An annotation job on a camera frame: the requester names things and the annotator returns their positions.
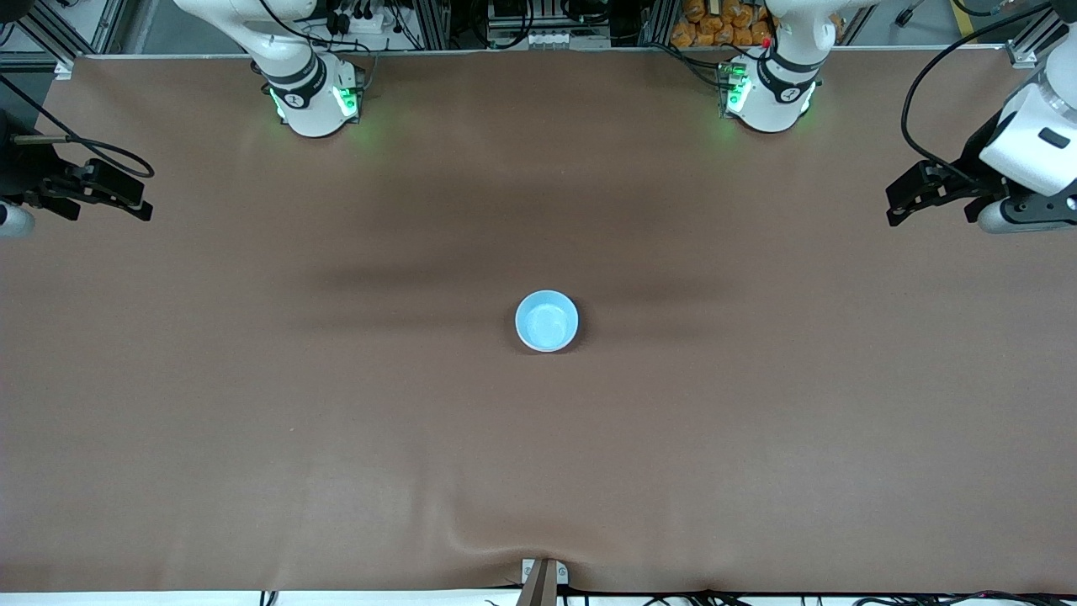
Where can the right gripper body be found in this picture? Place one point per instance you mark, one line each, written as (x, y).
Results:
(18, 172)

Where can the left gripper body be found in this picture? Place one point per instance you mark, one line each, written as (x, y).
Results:
(969, 167)

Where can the blue bowl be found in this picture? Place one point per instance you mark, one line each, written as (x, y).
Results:
(547, 321)

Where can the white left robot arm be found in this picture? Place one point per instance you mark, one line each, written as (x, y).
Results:
(774, 105)

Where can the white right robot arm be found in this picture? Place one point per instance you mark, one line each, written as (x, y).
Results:
(311, 109)

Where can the pile of orange items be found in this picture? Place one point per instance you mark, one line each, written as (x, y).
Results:
(715, 25)

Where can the white power strip with plugs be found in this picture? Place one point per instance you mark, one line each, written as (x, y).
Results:
(358, 18)

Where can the white terminal block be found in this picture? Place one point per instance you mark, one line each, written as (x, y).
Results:
(551, 39)

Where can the brown table mat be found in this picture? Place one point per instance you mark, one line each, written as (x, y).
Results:
(538, 471)

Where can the aluminium frame strut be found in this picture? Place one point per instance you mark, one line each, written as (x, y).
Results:
(50, 46)
(1031, 46)

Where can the metal mount bracket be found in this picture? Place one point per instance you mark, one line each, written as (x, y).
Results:
(543, 581)

